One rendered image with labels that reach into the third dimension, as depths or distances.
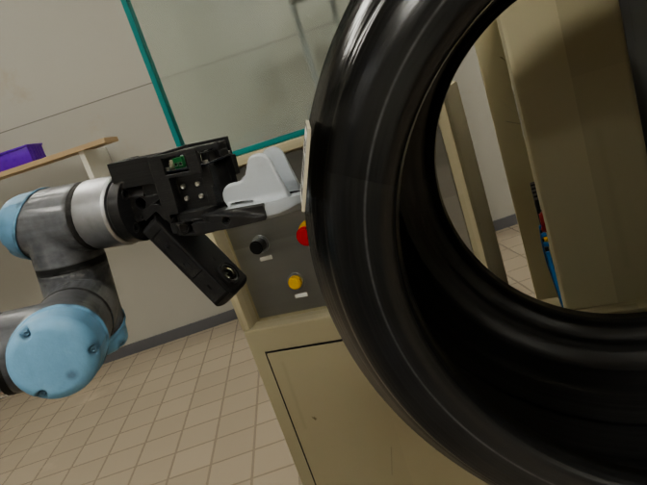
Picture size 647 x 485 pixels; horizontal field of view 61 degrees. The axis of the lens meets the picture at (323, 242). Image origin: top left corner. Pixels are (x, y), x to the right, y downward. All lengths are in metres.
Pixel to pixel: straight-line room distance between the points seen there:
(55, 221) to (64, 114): 3.71
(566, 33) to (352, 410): 0.86
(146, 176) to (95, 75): 3.71
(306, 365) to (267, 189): 0.77
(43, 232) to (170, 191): 0.16
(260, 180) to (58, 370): 0.24
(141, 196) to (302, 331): 0.69
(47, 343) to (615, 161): 0.65
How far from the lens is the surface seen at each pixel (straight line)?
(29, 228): 0.66
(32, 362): 0.52
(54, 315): 0.52
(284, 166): 0.54
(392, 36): 0.37
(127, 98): 4.21
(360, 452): 1.33
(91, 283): 0.64
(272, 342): 1.24
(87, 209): 0.60
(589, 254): 0.80
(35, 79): 4.40
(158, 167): 0.54
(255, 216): 0.51
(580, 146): 0.76
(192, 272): 0.58
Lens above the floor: 1.31
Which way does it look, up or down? 13 degrees down
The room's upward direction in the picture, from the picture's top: 19 degrees counter-clockwise
